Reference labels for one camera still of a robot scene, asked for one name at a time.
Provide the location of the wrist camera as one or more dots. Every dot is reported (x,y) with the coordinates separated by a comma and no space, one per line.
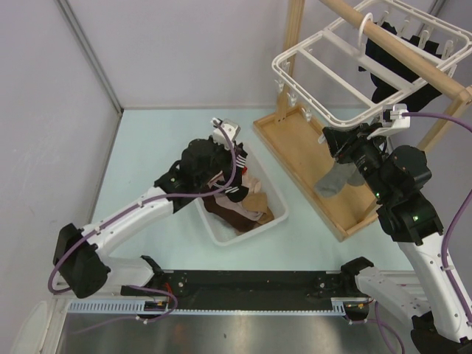
(225,132)
(394,119)

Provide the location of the wooden drying rack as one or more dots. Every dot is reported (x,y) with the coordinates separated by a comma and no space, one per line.
(294,141)

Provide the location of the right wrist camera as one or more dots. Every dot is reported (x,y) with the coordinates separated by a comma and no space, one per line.
(394,119)

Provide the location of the black striped socks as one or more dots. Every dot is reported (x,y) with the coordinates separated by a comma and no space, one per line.
(235,192)

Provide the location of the brown striped socks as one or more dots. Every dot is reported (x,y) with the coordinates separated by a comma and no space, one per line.
(238,222)

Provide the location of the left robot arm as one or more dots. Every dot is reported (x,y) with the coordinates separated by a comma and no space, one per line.
(82,259)

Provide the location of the beige socks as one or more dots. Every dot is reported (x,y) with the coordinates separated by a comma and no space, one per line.
(256,200)

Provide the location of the black hanging socks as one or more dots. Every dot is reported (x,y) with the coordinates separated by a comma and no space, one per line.
(415,102)

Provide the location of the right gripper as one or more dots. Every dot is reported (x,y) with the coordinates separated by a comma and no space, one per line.
(343,142)

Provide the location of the white corner clip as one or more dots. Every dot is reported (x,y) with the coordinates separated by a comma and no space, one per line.
(307,114)

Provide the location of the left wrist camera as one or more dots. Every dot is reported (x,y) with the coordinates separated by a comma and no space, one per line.
(225,132)

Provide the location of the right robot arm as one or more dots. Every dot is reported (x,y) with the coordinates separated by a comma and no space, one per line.
(440,323)

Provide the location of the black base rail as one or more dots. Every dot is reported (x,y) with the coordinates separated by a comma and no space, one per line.
(253,290)

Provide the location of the grey socks pair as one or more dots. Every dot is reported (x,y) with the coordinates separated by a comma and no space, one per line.
(336,178)

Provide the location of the white plastic basket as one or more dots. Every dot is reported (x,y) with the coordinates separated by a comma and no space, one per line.
(220,232)

